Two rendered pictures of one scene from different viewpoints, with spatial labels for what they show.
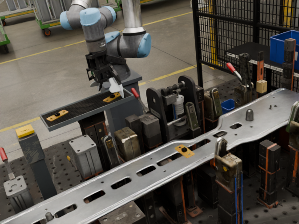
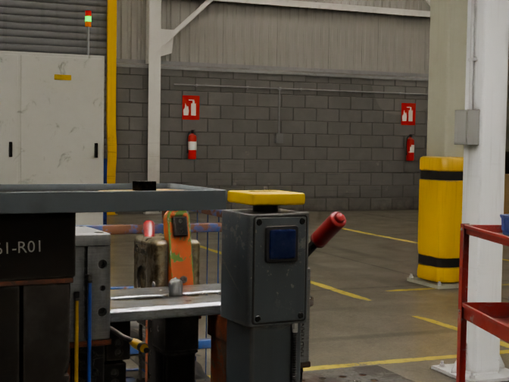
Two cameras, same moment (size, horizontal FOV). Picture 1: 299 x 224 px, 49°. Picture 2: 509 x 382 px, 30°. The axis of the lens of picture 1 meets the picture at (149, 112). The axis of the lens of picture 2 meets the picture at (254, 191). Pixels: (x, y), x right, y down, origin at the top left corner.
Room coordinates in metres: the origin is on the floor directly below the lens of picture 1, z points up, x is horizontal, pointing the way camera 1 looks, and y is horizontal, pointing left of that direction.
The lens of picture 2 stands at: (2.06, 0.46, 1.21)
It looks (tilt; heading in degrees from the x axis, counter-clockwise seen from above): 3 degrees down; 179
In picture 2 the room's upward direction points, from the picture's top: 1 degrees clockwise
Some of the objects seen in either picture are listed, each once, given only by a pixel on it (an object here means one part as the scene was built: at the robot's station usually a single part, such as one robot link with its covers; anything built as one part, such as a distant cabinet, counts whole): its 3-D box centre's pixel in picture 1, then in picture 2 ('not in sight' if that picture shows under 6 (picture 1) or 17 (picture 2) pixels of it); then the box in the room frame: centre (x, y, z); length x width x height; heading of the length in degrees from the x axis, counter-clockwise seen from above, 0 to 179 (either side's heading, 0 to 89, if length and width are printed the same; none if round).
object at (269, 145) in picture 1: (269, 174); not in sight; (0.98, -0.43, 0.84); 0.11 x 0.08 x 0.29; 26
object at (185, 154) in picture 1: (184, 150); not in sight; (1.01, -0.11, 1.01); 0.08 x 0.04 x 0.01; 26
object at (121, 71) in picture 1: (115, 67); not in sight; (1.63, 0.14, 1.15); 0.15 x 0.15 x 0.10
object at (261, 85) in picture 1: (260, 114); not in sight; (1.36, -0.54, 0.88); 0.04 x 0.04 x 0.36; 26
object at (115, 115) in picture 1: (123, 109); not in sight; (1.63, 0.14, 0.90); 0.21 x 0.21 x 0.40; 22
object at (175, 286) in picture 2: (49, 217); (175, 292); (0.77, 0.37, 1.00); 0.02 x 0.02 x 0.04
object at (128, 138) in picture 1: (133, 171); not in sight; (1.08, 0.11, 0.89); 0.13 x 0.11 x 0.38; 26
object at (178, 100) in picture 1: (176, 132); not in sight; (1.24, -0.11, 0.94); 0.18 x 0.13 x 0.49; 116
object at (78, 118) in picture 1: (87, 106); (9, 198); (1.21, 0.25, 1.16); 0.37 x 0.14 x 0.02; 116
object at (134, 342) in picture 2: (71, 162); (124, 336); (1.05, 0.33, 1.00); 0.12 x 0.01 x 0.01; 26
